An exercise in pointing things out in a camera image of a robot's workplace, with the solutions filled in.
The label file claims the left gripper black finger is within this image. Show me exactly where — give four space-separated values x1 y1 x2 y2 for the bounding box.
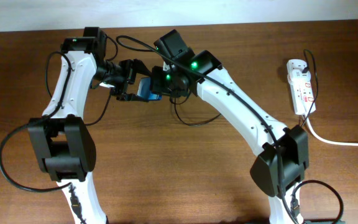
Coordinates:
132 59 152 77
116 93 149 102

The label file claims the blue screen smartphone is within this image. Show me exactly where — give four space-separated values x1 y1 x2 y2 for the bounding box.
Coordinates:
137 77 162 101

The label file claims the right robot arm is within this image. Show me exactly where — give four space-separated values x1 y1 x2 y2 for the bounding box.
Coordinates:
150 30 309 223

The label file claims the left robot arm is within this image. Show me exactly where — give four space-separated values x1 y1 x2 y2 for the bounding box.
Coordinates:
28 27 147 223

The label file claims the white power strip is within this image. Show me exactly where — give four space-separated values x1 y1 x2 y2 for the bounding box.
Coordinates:
287 59 316 115

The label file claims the black charging cable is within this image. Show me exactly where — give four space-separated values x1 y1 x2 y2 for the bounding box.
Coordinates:
169 49 319 128

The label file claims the white power strip cord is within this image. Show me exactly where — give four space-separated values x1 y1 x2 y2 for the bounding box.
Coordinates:
303 113 358 149

